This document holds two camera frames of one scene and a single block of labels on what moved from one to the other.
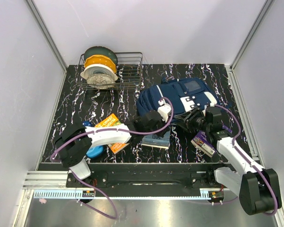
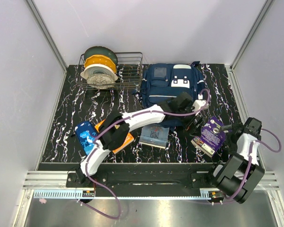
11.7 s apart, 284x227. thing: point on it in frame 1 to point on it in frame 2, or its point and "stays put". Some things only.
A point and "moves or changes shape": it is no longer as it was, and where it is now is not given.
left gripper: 162,133 to 191,124
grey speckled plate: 101,81 stays put
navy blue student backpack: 184,94 moves or changes shape
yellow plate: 98,59 stays put
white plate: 98,68 stays put
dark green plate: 101,50 stays put
